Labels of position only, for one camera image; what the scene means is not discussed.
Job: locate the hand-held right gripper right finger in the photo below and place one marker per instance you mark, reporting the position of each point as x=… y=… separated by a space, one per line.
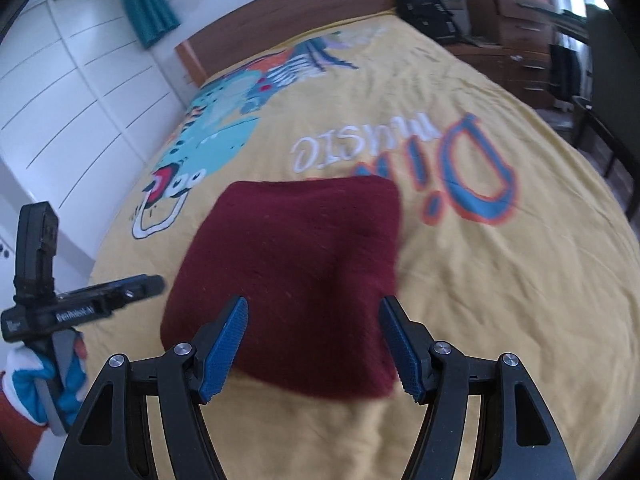
x=402 y=347

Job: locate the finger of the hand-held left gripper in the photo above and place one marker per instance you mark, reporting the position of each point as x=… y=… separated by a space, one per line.
x=135 y=287

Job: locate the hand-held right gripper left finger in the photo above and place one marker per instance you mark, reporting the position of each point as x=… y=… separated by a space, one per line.
x=227 y=347

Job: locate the maroon knit sweater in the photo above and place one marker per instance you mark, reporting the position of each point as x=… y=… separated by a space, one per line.
x=300 y=280

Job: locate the person's left forearm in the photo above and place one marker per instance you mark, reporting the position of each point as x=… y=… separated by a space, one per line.
x=9 y=425

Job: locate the person's left hand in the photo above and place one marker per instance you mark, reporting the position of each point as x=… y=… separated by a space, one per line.
x=30 y=375

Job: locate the yellow printed blanket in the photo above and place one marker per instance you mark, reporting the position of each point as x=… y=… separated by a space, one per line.
x=475 y=270

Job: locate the white wardrobe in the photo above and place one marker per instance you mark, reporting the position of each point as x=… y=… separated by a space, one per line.
x=85 y=90

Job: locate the teal curtain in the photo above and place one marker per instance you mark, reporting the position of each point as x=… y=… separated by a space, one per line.
x=145 y=5

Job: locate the wooden headboard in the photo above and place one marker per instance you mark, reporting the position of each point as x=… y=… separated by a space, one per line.
x=280 y=12

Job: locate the black hanging cloth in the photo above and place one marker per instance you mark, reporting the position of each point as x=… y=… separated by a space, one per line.
x=562 y=72

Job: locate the dark chair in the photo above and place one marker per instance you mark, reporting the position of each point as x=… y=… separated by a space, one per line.
x=610 y=100

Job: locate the wooden dresser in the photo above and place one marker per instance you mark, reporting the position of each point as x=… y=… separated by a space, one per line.
x=520 y=45

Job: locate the black backpack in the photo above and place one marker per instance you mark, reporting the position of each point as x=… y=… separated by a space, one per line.
x=427 y=10

